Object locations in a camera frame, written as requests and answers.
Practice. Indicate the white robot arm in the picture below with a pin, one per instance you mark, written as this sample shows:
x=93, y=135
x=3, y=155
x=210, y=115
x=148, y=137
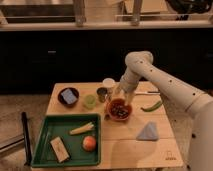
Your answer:
x=197, y=103

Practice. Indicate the green pepper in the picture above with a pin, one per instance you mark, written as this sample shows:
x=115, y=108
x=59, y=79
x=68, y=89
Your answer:
x=153, y=107

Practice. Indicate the red orange bowl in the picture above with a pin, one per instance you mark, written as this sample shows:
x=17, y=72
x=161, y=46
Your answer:
x=118, y=101

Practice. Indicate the dark metal mug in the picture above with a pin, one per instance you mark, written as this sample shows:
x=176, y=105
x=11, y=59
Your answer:
x=103, y=95

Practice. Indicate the blue sponge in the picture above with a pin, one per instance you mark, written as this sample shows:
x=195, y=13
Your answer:
x=68, y=96

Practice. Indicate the orange round fruit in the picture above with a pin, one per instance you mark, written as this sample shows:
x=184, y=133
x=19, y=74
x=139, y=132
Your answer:
x=89, y=143

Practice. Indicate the black stand bar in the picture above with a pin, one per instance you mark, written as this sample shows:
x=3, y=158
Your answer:
x=26, y=136

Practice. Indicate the blue folded cloth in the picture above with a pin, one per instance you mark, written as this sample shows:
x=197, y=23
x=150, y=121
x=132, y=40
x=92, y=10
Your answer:
x=148, y=133

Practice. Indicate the dark red grape bunch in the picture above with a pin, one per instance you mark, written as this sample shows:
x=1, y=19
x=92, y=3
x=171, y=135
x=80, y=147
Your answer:
x=119, y=111

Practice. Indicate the green plastic tray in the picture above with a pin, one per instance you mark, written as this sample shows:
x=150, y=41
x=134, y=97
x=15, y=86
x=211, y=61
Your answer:
x=59, y=126

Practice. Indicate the black bowl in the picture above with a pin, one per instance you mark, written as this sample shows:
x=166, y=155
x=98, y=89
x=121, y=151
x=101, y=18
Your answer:
x=62, y=101

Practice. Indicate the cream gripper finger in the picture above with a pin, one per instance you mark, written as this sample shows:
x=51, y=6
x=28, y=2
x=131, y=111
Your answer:
x=129, y=98
x=118, y=89

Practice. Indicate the green plastic cup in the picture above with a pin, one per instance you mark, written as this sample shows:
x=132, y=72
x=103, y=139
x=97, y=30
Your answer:
x=89, y=101

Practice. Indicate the white cup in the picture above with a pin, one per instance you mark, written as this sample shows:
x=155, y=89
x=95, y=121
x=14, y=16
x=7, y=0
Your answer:
x=109, y=84

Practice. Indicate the beige rectangular sponge block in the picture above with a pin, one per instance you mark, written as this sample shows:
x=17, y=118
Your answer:
x=59, y=149

